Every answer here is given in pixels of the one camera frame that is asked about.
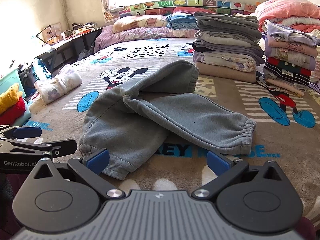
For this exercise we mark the grey sweatpants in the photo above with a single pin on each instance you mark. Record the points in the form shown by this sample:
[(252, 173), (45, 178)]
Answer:
[(150, 115)]

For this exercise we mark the pink quilt pile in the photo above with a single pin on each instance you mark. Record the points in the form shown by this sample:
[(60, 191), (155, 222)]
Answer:
[(287, 10)]

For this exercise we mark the black desk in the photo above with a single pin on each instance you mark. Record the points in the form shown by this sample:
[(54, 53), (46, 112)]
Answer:
[(75, 42)]

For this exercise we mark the stack of colourful folded clothes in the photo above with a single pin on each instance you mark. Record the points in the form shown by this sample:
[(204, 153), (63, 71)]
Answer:
[(287, 62)]

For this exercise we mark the yellow cloth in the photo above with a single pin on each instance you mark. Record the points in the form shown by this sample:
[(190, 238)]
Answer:
[(8, 97)]

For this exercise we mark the beige cartoon pillow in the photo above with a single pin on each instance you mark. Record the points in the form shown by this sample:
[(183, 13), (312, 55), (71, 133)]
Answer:
[(140, 23)]

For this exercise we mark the person's dark red clothing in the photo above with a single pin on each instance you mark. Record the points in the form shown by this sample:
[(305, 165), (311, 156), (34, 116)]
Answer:
[(7, 200)]

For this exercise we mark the desk clutter pile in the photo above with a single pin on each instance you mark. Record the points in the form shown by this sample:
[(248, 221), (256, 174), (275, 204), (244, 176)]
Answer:
[(81, 28)]

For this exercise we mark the alphabet foam mat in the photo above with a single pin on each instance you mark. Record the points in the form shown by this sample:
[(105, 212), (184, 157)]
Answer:
[(155, 9)]

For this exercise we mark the folded blue garment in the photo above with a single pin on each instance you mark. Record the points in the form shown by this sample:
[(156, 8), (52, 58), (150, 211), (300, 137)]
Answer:
[(185, 20)]

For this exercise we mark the teal storage box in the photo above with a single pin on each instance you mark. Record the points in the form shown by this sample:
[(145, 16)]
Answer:
[(8, 78)]

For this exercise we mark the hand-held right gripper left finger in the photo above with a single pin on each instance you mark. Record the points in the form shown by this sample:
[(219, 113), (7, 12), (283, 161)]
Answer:
[(98, 158)]

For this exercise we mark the black desk lamp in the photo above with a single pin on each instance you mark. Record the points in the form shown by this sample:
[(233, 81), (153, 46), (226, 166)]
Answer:
[(41, 33)]

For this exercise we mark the stack of grey folded clothes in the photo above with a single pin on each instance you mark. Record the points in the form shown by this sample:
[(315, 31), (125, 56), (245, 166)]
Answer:
[(225, 45)]

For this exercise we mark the pink floral quilt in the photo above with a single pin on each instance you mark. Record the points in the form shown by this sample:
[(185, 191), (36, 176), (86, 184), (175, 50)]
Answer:
[(140, 35)]

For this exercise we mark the brown blanket with white dots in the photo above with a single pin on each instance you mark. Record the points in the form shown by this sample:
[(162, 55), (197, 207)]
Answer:
[(262, 135)]

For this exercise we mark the red cloth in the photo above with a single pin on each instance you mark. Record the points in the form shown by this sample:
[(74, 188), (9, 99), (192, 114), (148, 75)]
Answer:
[(13, 112)]

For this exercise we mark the dark grey bag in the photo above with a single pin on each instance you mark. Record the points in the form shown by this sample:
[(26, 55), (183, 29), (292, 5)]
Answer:
[(26, 76)]

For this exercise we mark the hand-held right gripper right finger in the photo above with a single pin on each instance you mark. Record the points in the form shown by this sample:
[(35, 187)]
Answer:
[(217, 163)]

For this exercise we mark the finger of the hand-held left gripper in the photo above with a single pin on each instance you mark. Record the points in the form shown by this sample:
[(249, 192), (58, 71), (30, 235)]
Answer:
[(27, 131), (62, 147)]

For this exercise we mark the rolled white floral cloth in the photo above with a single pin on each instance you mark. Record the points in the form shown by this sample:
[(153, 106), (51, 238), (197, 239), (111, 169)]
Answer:
[(57, 85)]

